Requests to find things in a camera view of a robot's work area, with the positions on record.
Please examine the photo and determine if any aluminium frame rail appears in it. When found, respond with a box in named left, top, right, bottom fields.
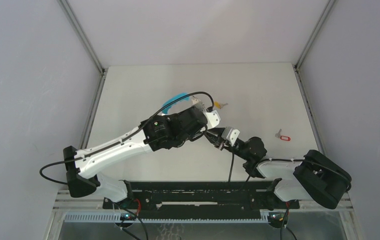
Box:
left=57, top=0, right=106, bottom=149
left=293, top=0, right=338, bottom=154

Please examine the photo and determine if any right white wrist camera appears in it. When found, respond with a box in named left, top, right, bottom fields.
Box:
left=221, top=126, right=240, bottom=147

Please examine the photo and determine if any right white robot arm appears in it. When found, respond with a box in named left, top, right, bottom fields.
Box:
left=205, top=127, right=352, bottom=210

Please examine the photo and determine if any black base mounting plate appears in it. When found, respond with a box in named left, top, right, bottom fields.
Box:
left=102, top=181, right=300, bottom=221

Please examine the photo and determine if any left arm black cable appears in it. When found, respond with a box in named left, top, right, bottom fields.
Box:
left=39, top=91, right=215, bottom=186

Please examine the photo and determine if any white slotted cable duct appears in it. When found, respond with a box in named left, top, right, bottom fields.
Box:
left=63, top=211, right=270, bottom=224

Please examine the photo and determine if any aluminium frame rail left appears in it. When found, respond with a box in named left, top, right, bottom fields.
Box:
left=57, top=0, right=106, bottom=149

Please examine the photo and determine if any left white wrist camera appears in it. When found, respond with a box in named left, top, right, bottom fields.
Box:
left=204, top=110, right=221, bottom=130

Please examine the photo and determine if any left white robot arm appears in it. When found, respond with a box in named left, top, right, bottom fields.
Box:
left=63, top=106, right=220, bottom=209

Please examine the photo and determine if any blue handled metal keyring holder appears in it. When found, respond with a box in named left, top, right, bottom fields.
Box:
left=160, top=92, right=207, bottom=116

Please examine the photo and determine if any red tagged key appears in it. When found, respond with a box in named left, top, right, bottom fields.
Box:
left=275, top=129, right=291, bottom=142

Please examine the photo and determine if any yellow tagged key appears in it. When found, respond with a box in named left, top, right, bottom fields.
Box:
left=214, top=101, right=228, bottom=109

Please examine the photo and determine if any aluminium frame rail right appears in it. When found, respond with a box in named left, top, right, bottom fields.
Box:
left=293, top=0, right=338, bottom=154

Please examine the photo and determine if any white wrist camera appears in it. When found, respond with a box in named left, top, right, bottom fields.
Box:
left=204, top=110, right=221, bottom=130
left=221, top=126, right=240, bottom=147

